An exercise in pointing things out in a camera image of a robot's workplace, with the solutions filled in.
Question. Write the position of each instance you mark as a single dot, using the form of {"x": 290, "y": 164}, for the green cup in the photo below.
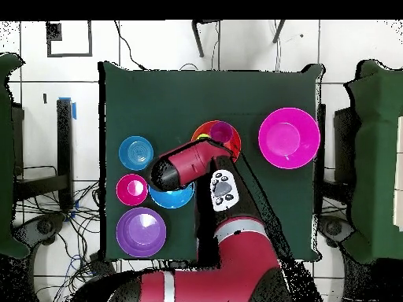
{"x": 203, "y": 137}

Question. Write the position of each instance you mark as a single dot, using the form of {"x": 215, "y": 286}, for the purple cup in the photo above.
{"x": 221, "y": 132}

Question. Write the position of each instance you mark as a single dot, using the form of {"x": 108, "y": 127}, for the orange bowl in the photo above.
{"x": 234, "y": 143}

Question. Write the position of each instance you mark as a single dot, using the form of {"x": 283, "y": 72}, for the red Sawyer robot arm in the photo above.
{"x": 239, "y": 258}

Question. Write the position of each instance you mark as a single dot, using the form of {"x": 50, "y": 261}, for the large blue bowl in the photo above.
{"x": 176, "y": 199}

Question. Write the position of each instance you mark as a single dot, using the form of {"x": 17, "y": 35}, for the small blue bowl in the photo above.
{"x": 136, "y": 153}

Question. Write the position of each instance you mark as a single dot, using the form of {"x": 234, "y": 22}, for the small magenta bowl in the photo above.
{"x": 132, "y": 189}

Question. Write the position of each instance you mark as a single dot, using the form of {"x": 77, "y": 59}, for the dark green table cloth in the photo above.
{"x": 189, "y": 94}

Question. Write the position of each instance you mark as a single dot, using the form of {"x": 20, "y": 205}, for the purple bowl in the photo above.
{"x": 140, "y": 232}

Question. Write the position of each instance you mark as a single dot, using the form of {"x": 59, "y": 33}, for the large pink bowl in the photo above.
{"x": 289, "y": 138}

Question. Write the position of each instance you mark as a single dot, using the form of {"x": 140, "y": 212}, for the black metal leg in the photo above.
{"x": 197, "y": 37}
{"x": 278, "y": 31}

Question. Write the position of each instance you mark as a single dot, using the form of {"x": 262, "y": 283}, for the black stand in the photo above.
{"x": 344, "y": 141}
{"x": 64, "y": 141}

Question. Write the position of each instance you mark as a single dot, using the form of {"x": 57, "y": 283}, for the black power adapter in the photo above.
{"x": 102, "y": 265}

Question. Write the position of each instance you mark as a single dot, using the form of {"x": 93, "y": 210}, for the black office chair base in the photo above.
{"x": 333, "y": 228}
{"x": 44, "y": 226}

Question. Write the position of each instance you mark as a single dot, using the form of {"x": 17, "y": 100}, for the green covered side table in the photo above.
{"x": 374, "y": 157}
{"x": 6, "y": 157}

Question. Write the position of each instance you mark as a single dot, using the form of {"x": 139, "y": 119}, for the white boxes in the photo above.
{"x": 399, "y": 173}

